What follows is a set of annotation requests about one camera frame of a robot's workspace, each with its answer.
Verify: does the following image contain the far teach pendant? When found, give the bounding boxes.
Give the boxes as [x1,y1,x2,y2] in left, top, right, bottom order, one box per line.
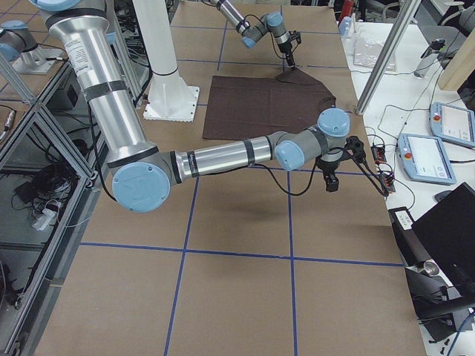
[430,102,474,148]

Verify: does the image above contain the clear acrylic rack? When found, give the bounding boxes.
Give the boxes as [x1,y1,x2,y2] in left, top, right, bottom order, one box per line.
[345,19,393,74]

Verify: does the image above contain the brown paper table cover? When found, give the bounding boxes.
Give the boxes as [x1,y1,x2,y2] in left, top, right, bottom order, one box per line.
[33,3,428,356]

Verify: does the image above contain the water bottle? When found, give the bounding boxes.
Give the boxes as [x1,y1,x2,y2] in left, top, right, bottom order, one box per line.
[413,39,445,78]

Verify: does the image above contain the teach pendant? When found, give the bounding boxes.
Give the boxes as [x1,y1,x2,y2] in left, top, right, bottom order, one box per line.
[430,102,474,148]
[397,133,456,185]

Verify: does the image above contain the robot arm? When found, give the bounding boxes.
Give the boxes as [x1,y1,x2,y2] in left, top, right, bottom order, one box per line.
[203,0,301,70]
[35,1,350,213]

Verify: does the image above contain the brown t-shirt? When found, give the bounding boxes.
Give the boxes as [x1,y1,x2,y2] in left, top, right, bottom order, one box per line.
[203,69,336,140]

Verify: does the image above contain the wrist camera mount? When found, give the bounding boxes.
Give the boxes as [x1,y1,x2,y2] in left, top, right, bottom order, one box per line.
[344,136,367,164]
[289,30,301,47]

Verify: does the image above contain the black paper roll holder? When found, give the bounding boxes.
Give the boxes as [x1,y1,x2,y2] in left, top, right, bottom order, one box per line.
[389,207,474,343]

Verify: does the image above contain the aluminium frame post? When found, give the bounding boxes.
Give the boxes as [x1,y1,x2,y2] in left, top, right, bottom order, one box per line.
[356,0,422,116]

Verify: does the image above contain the near teach pendant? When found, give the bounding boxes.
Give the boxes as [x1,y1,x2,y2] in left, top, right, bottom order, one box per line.
[397,133,456,185]

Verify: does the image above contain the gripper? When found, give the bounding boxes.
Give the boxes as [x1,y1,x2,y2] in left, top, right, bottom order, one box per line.
[318,151,343,192]
[278,41,295,69]

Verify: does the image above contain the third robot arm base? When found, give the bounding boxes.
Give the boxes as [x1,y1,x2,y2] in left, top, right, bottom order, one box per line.
[1,20,65,75]

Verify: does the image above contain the black laptop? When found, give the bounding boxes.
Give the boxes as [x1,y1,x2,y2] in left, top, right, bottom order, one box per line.
[412,182,474,295]

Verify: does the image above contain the red cylinder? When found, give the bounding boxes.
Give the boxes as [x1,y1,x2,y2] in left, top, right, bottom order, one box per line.
[341,0,354,19]

